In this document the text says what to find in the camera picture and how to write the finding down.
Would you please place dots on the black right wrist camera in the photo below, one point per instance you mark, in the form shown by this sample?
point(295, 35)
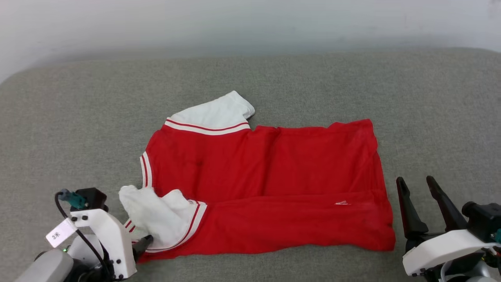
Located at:
point(483, 221)

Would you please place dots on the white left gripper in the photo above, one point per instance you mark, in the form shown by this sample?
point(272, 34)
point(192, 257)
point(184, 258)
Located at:
point(115, 243)

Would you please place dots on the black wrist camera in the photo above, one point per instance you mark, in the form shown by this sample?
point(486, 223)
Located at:
point(483, 221)
point(92, 197)

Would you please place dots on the white paper label tag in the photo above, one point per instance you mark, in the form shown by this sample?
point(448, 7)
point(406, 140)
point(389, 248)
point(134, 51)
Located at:
point(60, 234)

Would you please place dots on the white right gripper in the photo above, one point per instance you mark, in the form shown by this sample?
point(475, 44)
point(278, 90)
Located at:
point(442, 250)

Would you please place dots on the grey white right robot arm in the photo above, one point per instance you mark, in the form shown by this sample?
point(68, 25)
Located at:
point(469, 272)

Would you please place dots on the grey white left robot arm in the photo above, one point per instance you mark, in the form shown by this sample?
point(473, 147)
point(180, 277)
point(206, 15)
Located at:
point(47, 268)

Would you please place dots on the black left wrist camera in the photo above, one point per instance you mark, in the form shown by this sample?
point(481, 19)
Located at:
point(92, 197)

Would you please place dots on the red white-trimmed garment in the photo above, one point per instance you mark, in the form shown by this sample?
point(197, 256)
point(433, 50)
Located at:
point(274, 176)

